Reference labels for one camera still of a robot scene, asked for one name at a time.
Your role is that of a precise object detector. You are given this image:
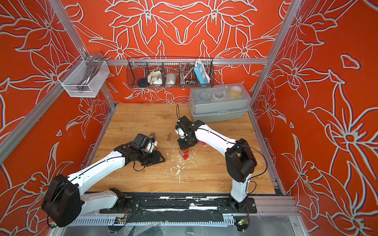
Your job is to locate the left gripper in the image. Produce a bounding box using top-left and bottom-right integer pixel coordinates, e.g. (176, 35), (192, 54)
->
(138, 150), (166, 166)

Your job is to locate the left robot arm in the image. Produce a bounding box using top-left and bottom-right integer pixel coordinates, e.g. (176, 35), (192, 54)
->
(41, 142), (165, 227)

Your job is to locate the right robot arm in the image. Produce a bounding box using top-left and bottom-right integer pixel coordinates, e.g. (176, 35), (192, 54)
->
(175, 116), (258, 210)

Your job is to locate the grey plastic storage box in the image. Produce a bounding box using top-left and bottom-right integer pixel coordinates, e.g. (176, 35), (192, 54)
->
(189, 83), (251, 123)

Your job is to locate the blue white box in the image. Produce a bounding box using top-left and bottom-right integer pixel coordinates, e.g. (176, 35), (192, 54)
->
(194, 60), (210, 87)

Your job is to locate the white crumpled bag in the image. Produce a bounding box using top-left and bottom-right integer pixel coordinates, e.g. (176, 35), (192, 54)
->
(147, 70), (163, 86)

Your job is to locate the clear plastic bin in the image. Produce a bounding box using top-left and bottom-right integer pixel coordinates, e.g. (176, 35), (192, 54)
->
(58, 60), (110, 98)

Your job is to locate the metal tool in bin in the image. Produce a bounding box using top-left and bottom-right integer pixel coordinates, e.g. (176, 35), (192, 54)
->
(77, 51), (104, 91)

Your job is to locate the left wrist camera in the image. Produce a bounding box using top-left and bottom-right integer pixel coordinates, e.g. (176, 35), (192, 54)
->
(129, 133), (158, 153)

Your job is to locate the black wire basket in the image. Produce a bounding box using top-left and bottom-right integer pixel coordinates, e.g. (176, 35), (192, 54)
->
(127, 56), (215, 89)

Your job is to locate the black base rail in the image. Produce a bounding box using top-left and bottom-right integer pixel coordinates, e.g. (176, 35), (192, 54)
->
(99, 194), (258, 225)

